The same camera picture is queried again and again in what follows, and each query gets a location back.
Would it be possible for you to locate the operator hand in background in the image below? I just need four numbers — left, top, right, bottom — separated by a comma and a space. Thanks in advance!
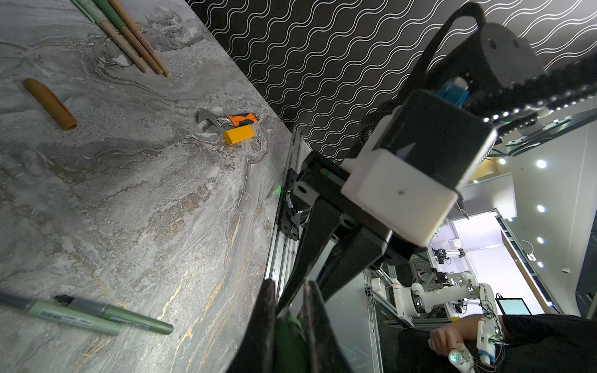
428, 315, 482, 357

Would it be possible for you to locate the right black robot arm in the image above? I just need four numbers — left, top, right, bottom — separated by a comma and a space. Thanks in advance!
278, 2, 596, 309

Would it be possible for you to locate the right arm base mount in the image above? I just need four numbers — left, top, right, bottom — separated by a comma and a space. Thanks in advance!
278, 169, 310, 241

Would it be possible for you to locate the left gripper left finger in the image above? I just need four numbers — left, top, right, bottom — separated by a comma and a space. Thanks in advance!
227, 279, 277, 373

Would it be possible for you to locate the green pen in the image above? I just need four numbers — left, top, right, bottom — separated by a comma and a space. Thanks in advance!
1, 292, 123, 336
54, 295, 174, 335

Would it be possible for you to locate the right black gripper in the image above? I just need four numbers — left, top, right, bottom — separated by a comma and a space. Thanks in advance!
277, 151, 415, 312

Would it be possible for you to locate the orange yellow box cutter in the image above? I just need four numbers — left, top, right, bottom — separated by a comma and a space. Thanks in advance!
223, 113, 260, 146

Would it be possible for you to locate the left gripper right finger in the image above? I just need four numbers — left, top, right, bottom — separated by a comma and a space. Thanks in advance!
302, 281, 352, 372

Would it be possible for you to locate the aluminium front rail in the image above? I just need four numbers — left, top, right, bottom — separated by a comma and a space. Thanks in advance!
265, 129, 312, 299

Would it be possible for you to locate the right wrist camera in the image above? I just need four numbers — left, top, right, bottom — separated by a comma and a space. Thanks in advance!
341, 90, 497, 247

